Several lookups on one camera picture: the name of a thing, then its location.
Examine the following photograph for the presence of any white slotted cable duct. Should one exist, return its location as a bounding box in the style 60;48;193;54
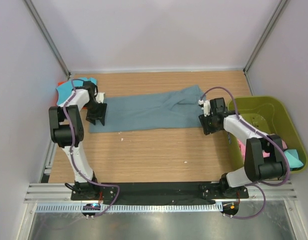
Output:
36;202;223;214

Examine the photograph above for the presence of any grey blue t shirt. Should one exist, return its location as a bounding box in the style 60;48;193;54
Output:
89;85;203;133

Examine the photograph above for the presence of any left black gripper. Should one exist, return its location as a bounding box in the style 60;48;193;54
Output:
84;100;107;125

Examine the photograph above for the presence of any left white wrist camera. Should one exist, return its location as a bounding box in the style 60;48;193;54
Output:
95;92;105;103

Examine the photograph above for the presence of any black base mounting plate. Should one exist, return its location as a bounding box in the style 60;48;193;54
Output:
65;181;249;215

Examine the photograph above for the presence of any folded turquoise t shirt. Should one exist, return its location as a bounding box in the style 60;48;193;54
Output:
56;77;97;106

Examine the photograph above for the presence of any turquoise t shirt in basket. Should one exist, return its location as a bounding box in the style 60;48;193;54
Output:
284;149;304;171

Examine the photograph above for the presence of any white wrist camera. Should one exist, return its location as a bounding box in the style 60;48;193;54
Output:
198;100;211;117
95;92;105;103

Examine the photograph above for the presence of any right aluminium corner post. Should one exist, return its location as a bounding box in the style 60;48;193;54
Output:
243;0;292;75

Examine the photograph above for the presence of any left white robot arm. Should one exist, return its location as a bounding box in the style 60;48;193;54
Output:
48;79;107;200

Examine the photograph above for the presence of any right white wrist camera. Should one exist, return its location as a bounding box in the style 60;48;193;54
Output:
198;100;211;117

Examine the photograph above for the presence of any pink t shirt in basket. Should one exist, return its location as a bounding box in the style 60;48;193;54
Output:
238;140;288;159

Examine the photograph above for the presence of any olive green plastic basket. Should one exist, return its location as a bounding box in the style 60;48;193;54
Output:
235;96;308;174

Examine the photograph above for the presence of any left aluminium corner post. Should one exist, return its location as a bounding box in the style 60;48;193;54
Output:
22;0;71;79

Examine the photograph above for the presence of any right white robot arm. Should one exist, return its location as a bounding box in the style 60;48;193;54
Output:
198;98;290;198

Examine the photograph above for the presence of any aluminium corner post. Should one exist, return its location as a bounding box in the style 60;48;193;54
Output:
243;0;292;75
22;0;71;79

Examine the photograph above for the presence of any aluminium front frame rail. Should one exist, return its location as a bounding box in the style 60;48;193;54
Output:
24;181;298;203

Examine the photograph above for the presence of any folded orange t shirt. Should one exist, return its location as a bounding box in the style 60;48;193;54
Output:
54;81;67;106

